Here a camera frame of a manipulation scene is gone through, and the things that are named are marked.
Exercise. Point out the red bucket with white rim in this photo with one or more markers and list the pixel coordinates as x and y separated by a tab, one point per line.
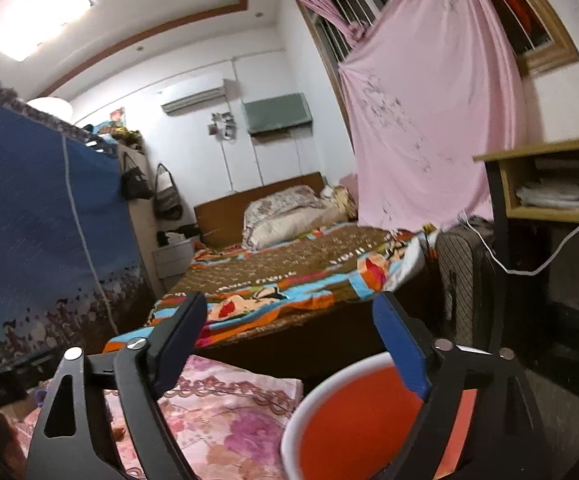
364	425

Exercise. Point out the rectangular ceiling light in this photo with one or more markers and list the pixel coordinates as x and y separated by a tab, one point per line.
44	12

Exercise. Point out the pink floral blanket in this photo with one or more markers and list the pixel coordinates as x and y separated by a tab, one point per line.
209	415

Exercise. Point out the dark suitcase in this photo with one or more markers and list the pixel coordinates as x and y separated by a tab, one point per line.
464	280

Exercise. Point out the white nightstand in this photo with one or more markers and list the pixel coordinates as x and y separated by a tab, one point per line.
174	257

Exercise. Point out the red hanging cloth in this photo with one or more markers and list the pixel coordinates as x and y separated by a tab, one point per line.
514	0

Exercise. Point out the pink curtain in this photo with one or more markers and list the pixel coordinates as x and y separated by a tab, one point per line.
329	0

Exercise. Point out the black handbag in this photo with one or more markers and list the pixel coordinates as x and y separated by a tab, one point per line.
134	180

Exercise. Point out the pink hanging sheet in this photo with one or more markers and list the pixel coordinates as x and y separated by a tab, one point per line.
419	105

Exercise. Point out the barred window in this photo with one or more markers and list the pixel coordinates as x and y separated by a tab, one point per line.
419	15

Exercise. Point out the white and black tote bag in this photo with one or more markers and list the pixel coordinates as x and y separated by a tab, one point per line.
167	195

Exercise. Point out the bed with colourful blanket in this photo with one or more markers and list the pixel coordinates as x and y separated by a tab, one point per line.
294	275

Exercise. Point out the stack of white papers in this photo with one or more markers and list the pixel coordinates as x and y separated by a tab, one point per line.
554	195

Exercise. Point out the white air conditioner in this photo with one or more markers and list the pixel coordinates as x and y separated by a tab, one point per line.
192	95

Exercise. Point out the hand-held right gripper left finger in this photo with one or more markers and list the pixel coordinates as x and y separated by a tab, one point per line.
179	345

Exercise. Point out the floral pillow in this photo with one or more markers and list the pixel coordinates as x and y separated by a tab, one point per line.
287	215

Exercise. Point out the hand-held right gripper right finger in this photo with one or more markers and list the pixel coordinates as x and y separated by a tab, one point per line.
403	350

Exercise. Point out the blue dotted wardrobe cover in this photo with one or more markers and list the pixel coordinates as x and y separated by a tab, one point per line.
44	225

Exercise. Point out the wall socket with plugs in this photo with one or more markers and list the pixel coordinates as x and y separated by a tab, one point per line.
222	125

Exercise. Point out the wooden bed headboard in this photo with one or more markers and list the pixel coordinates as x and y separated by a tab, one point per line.
249	205

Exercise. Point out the round white lamp shade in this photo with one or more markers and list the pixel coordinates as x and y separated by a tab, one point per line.
49	108

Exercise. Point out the green covered wall television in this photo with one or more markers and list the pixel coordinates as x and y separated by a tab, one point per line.
277	112

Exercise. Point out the wooden desk with shelf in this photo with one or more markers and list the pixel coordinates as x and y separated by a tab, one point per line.
554	240

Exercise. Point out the colourful wall poster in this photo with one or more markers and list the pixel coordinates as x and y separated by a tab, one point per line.
118	119

